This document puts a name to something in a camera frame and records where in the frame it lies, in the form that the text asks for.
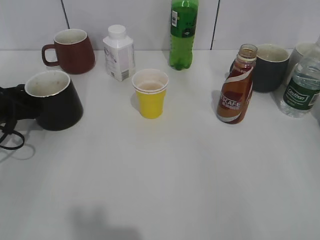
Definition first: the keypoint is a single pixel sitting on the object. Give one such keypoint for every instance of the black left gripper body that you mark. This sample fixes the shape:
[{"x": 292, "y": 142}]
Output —
[{"x": 16, "y": 104}]

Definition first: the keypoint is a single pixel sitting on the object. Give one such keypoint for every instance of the green soda bottle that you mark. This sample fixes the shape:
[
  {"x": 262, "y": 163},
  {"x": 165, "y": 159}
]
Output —
[{"x": 183, "y": 23}]

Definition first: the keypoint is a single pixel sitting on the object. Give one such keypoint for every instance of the dark red ceramic mug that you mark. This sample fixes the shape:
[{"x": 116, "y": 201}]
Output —
[{"x": 74, "y": 51}]

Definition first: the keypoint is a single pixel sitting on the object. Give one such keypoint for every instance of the yellow paper cup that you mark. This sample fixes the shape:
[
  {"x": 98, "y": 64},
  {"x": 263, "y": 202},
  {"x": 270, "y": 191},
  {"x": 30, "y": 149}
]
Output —
[{"x": 150, "y": 87}]

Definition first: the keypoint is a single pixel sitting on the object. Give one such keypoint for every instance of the Cestbon water bottle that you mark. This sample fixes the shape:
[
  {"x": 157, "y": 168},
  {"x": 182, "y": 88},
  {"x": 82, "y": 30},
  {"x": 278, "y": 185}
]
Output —
[{"x": 304, "y": 87}]

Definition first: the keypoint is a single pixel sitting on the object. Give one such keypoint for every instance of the white ceramic mug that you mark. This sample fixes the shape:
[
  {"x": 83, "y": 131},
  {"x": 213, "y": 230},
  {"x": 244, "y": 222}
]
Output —
[{"x": 297, "y": 54}]

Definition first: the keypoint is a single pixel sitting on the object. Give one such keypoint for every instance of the black ceramic mug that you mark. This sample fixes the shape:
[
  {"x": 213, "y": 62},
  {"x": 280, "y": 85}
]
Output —
[{"x": 50, "y": 98}]

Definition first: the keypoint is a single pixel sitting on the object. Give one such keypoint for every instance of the white milk carton bottle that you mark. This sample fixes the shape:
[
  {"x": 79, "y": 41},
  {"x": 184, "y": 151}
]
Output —
[{"x": 119, "y": 53}]

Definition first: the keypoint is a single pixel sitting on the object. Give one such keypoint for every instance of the brown Nescafe coffee bottle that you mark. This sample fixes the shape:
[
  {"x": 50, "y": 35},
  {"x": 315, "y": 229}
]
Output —
[{"x": 237, "y": 89}]

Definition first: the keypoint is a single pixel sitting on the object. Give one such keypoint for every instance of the dark grey ceramic mug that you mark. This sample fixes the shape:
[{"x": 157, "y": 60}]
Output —
[{"x": 271, "y": 65}]

